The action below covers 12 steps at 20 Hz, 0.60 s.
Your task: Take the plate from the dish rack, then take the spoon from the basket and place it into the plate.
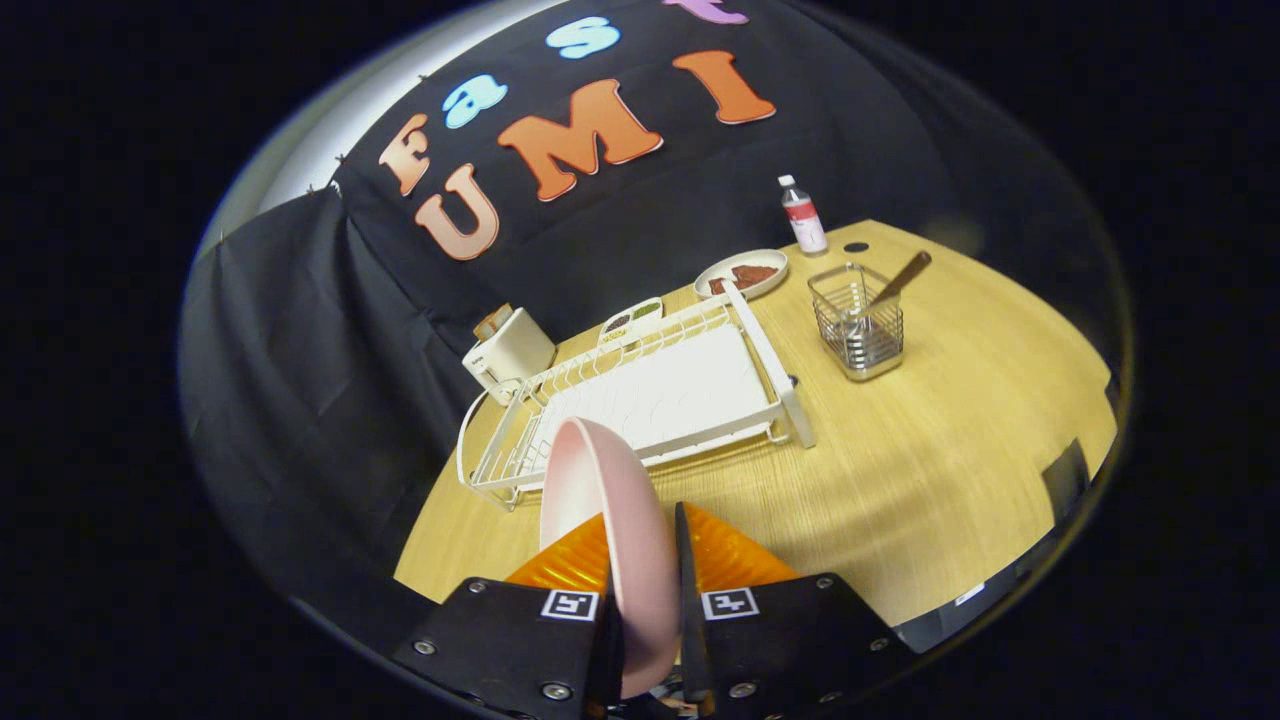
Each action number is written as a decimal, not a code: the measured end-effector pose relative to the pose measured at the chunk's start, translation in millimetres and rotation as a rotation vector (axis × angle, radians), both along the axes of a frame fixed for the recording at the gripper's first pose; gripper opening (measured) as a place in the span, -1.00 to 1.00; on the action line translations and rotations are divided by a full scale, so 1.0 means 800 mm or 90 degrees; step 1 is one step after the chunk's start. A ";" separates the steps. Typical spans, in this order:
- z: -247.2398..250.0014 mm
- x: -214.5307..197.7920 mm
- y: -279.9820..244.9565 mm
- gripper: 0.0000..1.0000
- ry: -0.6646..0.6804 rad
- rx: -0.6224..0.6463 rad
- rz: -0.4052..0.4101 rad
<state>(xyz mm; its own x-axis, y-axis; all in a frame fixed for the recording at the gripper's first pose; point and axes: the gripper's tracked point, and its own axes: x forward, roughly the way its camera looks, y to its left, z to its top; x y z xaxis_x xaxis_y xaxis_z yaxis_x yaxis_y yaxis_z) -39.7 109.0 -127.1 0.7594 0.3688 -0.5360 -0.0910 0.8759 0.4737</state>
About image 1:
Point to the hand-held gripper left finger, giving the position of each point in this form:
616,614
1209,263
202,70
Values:
500,640

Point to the black backdrop cloth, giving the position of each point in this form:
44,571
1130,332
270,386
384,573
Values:
300,350

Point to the clear red-label water bottle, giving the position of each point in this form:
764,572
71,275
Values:
805,220

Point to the white divided condiment tray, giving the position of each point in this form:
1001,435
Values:
630,320

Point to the pink plate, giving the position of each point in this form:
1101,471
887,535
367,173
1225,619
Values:
610,480

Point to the white toaster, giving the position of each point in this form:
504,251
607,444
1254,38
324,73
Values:
515,355

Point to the toasted bread slices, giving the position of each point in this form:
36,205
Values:
492,322

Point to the white plate with meat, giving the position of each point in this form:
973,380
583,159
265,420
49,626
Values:
725,268

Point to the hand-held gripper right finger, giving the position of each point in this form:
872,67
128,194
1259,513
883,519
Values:
688,600

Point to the red meat slices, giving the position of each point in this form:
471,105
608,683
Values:
748,276

